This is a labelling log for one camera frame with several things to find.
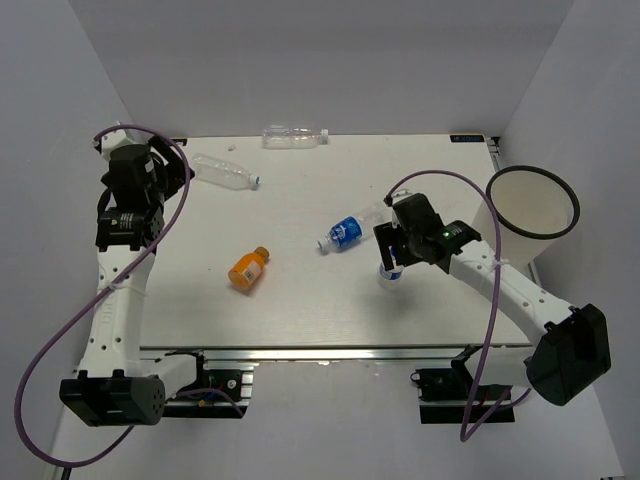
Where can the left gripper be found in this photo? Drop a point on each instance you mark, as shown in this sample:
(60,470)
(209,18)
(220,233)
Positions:
(173,172)

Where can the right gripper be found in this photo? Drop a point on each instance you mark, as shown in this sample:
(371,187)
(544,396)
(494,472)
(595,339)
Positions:
(386,236)

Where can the blue label water bottle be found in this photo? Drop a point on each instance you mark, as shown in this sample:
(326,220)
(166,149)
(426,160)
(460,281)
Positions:
(354,229)

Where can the orange juice bottle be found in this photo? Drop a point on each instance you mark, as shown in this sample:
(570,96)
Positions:
(249,268)

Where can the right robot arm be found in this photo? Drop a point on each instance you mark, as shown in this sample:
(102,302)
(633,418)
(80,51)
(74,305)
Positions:
(568,346)

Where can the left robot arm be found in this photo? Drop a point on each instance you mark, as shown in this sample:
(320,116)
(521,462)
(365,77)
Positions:
(114,386)

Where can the white bin black rim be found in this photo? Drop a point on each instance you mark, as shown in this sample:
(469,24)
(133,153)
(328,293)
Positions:
(535,207)

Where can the clear bottle near left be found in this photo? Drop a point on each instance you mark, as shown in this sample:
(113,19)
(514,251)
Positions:
(223,173)

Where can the black logo sticker right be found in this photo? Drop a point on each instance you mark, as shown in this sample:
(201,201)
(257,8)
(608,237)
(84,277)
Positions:
(467,138)

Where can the clear bottle at back wall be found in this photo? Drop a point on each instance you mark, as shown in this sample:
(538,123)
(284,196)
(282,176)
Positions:
(286,138)

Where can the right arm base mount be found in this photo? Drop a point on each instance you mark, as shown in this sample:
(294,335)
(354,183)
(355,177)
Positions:
(443,394)

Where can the aluminium table rail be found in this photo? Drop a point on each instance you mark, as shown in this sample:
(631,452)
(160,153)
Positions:
(245,357)

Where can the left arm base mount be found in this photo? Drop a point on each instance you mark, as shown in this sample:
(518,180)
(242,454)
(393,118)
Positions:
(198,386)

